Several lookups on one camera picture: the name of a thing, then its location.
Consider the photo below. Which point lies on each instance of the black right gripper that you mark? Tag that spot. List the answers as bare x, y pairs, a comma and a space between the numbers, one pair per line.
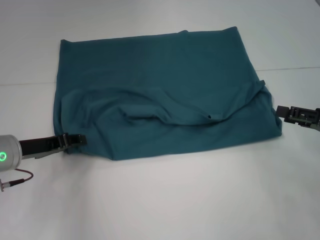
303, 117

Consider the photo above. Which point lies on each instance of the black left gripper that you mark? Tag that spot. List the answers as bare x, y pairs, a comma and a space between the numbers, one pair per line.
42, 146

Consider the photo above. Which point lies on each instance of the blue t-shirt with pink print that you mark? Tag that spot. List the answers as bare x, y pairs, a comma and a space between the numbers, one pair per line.
162, 82

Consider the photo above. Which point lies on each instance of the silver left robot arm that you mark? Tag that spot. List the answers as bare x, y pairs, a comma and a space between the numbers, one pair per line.
8, 155

